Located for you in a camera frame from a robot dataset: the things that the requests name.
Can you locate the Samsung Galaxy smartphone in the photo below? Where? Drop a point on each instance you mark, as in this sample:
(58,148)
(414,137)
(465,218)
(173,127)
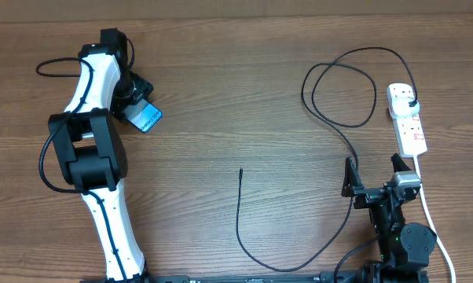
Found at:
(143,115)

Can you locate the white power strip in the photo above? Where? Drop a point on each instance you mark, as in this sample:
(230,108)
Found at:
(409,131)

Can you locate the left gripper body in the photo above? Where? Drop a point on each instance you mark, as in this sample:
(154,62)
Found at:
(131,91)

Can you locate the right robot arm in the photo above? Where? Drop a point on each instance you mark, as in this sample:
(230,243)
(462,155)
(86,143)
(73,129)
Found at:
(404,248)

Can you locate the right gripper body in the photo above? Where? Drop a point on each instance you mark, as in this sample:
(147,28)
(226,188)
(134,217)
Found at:
(367,196)

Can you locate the white charger plug adapter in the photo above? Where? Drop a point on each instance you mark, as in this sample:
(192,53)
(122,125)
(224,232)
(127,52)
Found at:
(400,107)

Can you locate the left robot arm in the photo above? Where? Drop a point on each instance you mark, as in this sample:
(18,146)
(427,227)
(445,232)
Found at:
(90,152)

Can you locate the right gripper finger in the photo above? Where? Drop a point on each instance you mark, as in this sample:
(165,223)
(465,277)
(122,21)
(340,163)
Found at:
(398,163)
(352,184)

